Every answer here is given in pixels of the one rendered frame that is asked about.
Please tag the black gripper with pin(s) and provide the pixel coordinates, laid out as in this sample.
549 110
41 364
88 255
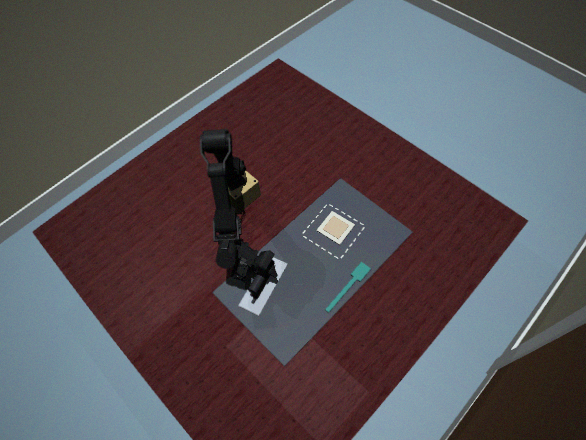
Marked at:
263 262

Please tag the white square tile with dark center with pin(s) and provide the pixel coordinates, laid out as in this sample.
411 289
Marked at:
335 227

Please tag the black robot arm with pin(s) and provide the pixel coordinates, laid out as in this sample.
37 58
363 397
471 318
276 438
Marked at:
227 173

